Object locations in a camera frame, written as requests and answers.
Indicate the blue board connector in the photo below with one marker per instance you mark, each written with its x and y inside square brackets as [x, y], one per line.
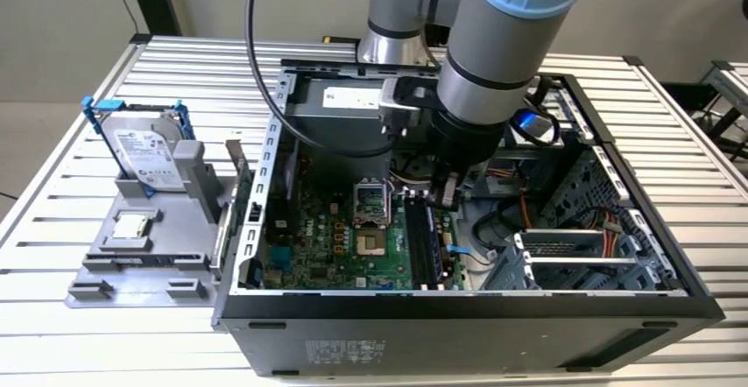
[279, 260]

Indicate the grey parts rack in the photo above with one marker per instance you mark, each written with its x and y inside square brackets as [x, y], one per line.
[175, 238]

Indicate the CPU socket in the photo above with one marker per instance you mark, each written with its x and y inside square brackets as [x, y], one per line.
[372, 242]

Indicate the green motherboard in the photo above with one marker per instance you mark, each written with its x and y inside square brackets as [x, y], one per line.
[328, 255]

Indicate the metal disk bay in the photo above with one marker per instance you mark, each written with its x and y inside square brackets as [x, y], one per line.
[561, 238]

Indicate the metal slat side table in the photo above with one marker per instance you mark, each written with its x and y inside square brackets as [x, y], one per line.
[731, 76]

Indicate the RAM stick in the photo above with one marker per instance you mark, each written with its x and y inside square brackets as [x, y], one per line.
[437, 238]
[143, 266]

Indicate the blue disk carrier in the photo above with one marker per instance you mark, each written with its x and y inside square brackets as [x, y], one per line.
[106, 106]

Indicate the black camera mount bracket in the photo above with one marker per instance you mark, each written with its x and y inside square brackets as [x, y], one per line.
[406, 85]

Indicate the silver hard disk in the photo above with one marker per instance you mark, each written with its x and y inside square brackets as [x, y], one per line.
[141, 155]

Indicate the silver CPU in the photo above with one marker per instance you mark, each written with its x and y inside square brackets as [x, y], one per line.
[130, 228]

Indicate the black upright post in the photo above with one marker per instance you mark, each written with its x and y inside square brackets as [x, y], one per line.
[153, 2]

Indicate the grey power supply unit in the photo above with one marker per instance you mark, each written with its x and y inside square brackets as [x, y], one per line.
[350, 128]

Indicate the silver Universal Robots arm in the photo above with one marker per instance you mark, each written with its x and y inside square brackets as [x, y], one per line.
[497, 54]

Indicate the black open PC case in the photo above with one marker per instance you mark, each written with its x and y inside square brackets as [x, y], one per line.
[409, 343]

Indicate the small yellow black object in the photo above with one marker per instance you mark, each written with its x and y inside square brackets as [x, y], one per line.
[340, 39]

